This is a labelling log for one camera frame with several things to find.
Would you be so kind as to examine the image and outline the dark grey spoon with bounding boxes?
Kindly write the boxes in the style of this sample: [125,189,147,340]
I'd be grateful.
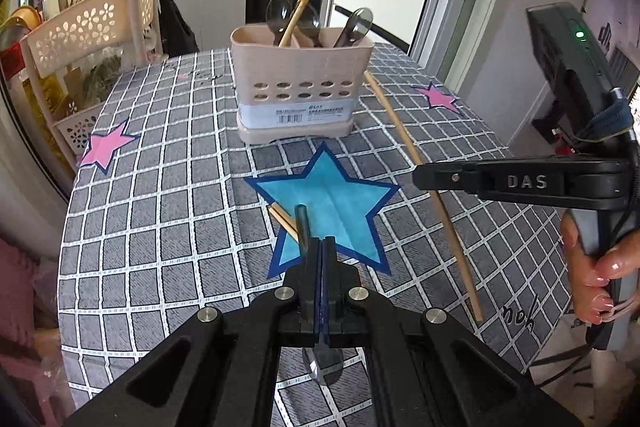
[266,0,292,46]
[295,204,344,387]

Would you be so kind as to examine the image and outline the blue patterned bamboo chopstick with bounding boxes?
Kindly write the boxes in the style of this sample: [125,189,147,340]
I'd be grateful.
[268,202,298,242]

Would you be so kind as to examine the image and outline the teal plastic spoon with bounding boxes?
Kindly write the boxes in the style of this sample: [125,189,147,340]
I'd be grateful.
[334,8,373,48]

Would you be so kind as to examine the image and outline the right hand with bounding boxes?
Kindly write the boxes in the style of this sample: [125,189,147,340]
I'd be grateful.
[561,211,640,325]

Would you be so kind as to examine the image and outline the grey checkered tablecloth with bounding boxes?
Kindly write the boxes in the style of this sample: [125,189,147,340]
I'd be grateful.
[58,46,570,426]

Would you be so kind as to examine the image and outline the pink plastic stool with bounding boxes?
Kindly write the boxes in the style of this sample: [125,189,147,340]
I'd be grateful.
[1,243,65,426]

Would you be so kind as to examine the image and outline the pink utensil holder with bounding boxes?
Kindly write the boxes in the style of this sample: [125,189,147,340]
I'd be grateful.
[230,24,374,145]

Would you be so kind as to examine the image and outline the black hanging bag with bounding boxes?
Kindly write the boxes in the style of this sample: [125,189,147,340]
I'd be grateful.
[158,0,200,57]

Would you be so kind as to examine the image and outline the beige plastic storage rack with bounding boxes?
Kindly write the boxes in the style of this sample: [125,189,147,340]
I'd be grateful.
[20,0,160,168]

